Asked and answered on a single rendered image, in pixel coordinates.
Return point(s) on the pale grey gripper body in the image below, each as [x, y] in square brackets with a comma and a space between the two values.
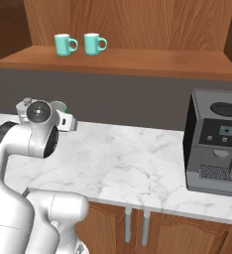
[73, 125]

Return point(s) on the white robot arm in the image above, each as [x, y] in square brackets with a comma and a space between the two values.
[12, 185]

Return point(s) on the green mug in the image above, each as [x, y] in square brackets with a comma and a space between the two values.
[63, 107]

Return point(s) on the teal mug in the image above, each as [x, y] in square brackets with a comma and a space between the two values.
[92, 44]
[63, 45]

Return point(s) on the brown wooden cupboard door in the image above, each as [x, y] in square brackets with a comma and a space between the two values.
[101, 228]
[187, 234]

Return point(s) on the dark grey coffee machine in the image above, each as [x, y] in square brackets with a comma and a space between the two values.
[217, 149]

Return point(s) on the open wooden wall cabinet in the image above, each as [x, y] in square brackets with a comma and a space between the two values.
[147, 39]

